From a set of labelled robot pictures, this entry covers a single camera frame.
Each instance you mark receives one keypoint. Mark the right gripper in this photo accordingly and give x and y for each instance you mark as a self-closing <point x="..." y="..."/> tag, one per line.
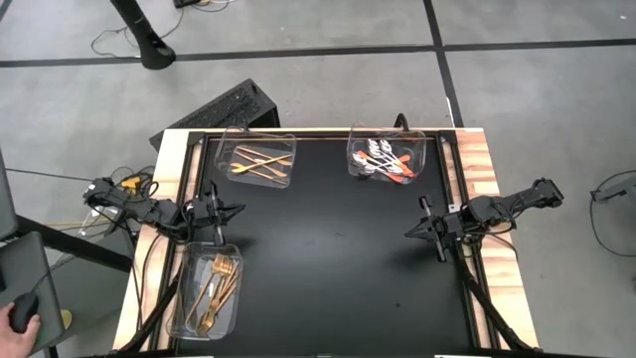
<point x="439" y="226"/>

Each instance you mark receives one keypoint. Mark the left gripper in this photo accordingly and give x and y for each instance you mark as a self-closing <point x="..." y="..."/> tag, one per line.
<point x="211" y="211"/>

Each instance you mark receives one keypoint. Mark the clear plastic bin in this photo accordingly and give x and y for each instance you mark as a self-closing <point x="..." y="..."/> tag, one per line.
<point x="417" y="144"/>
<point x="233" y="323"/>
<point x="278" y="179"/>

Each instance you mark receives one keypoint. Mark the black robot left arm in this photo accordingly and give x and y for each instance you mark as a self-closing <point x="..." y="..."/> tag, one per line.
<point x="139" y="206"/>

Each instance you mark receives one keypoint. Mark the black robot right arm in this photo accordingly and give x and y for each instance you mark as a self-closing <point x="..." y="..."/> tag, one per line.
<point x="507" y="206"/>

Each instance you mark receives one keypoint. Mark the black perforated computer case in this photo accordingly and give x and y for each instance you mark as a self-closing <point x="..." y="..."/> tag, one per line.
<point x="223" y="107"/>

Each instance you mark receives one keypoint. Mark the black stand leg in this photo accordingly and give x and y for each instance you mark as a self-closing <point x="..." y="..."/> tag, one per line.
<point x="149" y="47"/>

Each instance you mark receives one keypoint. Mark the yellow round disc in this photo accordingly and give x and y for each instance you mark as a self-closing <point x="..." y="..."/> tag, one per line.
<point x="67" y="318"/>

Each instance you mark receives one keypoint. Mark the grey side table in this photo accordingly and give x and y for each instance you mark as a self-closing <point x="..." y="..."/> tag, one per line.
<point x="40" y="268"/>

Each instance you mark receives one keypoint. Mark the grey stand base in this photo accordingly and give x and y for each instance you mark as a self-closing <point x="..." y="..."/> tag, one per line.
<point x="618" y="191"/>

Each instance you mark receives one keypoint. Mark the black power strip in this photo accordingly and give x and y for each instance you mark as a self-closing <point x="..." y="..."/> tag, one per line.
<point x="186" y="2"/>

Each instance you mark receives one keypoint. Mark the dark monitor edge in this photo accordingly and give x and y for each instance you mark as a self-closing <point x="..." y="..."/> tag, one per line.
<point x="6" y="199"/>

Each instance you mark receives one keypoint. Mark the black computer mouse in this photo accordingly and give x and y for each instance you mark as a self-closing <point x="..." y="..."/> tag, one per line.
<point x="24" y="310"/>

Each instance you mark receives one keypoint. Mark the person's hand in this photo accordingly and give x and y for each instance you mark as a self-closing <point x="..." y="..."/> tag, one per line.
<point x="15" y="340"/>

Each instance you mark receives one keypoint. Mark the black frame brace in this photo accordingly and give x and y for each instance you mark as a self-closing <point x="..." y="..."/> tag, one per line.
<point x="498" y="318"/>
<point x="149" y="319"/>

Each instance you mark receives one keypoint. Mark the black frame beam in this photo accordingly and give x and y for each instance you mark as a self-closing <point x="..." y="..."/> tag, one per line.
<point x="74" y="243"/>

